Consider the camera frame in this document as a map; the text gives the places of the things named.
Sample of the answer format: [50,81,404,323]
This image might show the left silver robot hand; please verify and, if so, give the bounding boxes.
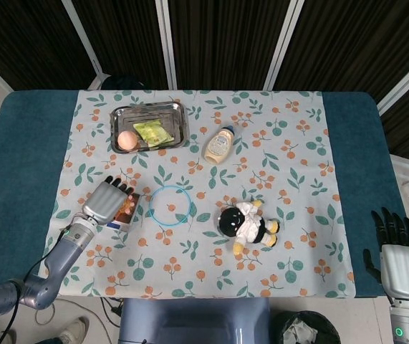
[81,174,136,226]

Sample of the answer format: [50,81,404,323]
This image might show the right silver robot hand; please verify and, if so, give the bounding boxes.
[363,206,409,298]

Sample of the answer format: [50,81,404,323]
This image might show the pink orange turtle toy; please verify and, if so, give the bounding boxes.
[115,195,137,220]

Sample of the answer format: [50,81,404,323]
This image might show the small digital kitchen scale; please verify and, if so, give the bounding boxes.
[106,193,143,232]

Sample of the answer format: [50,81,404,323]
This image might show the peach egg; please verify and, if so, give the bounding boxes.
[117,130,140,151]

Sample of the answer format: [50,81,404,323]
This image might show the green snack packet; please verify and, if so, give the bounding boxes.
[133,120,175,147]

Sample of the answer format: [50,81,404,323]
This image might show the teal table cover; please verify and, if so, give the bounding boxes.
[0,89,408,299]

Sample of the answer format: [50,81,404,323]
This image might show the rectangular metal tray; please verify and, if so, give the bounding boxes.
[110,101,191,154]

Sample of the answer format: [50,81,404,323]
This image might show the black trash bin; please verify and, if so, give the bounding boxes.
[274,310,342,344]

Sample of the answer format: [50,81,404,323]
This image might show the fruit leaf print tablecloth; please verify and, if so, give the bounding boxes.
[42,89,356,299]

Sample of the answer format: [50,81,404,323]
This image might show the dark chair behind table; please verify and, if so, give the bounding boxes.
[102,74,147,90]

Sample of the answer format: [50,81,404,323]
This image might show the cream mayonnaise bottle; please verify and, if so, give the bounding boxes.
[203,125,236,165]

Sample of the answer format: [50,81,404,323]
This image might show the black white plush doll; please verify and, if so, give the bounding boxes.
[216,199,281,256]

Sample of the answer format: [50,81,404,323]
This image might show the white sneaker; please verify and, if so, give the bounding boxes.
[59,316,90,344]

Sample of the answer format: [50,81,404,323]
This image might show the blue-grey robot torso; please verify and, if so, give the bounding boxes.
[118,297,271,344]

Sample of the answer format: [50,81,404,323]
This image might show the blue plastic ring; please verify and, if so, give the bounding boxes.
[149,185,192,226]

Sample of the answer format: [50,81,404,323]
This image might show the black floor cable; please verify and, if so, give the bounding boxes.
[99,297,123,319]

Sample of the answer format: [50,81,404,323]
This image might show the dark folding screen white frame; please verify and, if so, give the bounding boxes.
[0,0,409,158]

